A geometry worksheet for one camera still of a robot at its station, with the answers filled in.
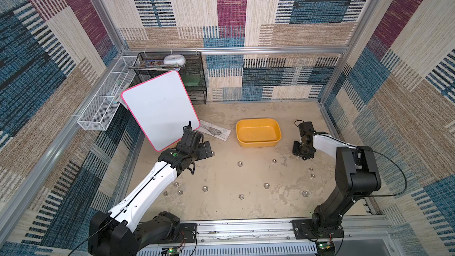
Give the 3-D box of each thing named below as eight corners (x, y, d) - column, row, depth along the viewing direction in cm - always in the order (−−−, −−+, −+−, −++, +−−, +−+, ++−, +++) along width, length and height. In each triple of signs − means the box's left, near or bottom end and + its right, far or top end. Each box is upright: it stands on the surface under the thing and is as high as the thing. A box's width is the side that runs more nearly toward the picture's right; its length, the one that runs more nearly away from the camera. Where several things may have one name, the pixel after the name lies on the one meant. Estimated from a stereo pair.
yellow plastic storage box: (236, 148, 101) (236, 142, 96) (235, 123, 113) (236, 116, 108) (281, 148, 101) (283, 142, 96) (276, 123, 113) (278, 116, 108)
